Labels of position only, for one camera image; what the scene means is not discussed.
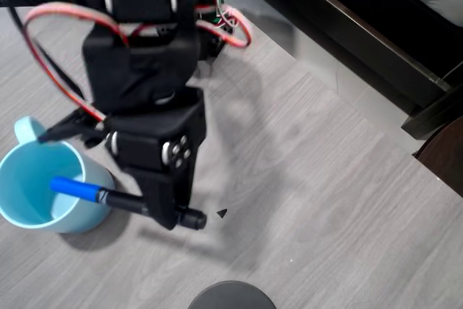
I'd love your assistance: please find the dark bed frame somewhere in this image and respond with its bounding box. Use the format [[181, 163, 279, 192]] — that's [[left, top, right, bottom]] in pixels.
[[224, 0, 463, 140]]

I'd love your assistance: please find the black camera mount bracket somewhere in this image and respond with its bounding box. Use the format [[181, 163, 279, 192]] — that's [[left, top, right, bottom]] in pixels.
[[38, 106, 109, 149]]

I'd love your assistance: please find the red white servo wire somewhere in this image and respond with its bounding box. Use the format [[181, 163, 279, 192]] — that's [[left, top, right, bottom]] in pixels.
[[194, 0, 252, 49], [22, 1, 132, 124]]

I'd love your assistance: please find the blue capped black marker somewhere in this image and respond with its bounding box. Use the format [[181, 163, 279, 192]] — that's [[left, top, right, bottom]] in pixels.
[[49, 175, 208, 231]]

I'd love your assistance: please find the thick black cable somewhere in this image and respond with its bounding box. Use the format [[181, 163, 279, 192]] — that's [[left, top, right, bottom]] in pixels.
[[7, 4, 88, 102]]

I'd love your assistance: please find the dark brown round furniture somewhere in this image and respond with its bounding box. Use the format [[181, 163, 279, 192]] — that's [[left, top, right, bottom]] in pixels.
[[413, 116, 463, 198]]

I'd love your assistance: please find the light blue ceramic mug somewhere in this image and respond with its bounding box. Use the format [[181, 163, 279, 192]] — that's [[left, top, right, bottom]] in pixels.
[[0, 116, 116, 234]]

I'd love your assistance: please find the round black disc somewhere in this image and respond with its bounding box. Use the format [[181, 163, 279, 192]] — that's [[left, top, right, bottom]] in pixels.
[[187, 280, 278, 309]]

